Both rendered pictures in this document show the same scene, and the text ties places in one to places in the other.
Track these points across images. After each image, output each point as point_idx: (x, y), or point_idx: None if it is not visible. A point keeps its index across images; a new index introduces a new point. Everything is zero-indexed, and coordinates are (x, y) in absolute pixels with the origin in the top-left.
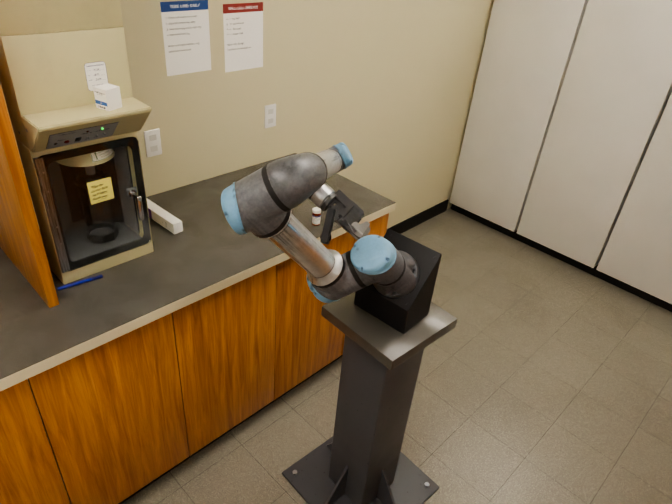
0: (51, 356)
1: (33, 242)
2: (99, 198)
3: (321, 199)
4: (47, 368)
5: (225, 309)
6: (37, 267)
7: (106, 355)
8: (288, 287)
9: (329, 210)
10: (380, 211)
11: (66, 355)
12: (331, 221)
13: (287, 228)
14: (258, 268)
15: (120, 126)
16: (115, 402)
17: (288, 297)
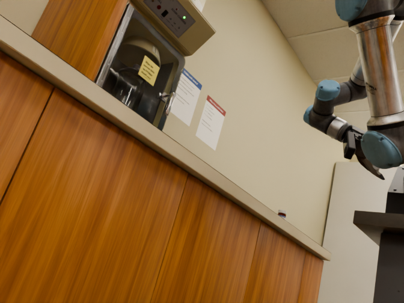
0: (97, 84)
1: (104, 35)
2: (145, 75)
3: (342, 122)
4: (84, 93)
5: (217, 234)
6: (89, 61)
7: (121, 163)
8: (260, 269)
9: (349, 132)
10: (323, 249)
11: (107, 101)
12: (354, 138)
13: (389, 26)
14: (255, 204)
15: (190, 30)
16: (86, 254)
17: (257, 284)
